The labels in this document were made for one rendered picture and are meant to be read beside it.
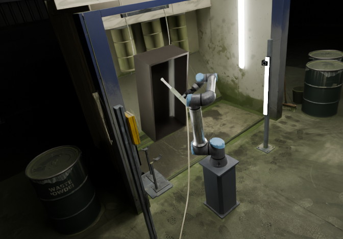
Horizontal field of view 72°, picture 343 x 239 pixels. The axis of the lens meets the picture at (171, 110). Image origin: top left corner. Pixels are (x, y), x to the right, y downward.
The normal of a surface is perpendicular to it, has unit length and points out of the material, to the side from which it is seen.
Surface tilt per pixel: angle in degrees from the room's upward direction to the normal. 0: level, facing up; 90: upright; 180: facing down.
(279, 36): 90
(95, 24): 90
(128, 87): 57
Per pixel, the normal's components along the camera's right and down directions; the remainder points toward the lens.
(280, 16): -0.79, 0.37
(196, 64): 0.42, -0.25
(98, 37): 0.59, 0.29
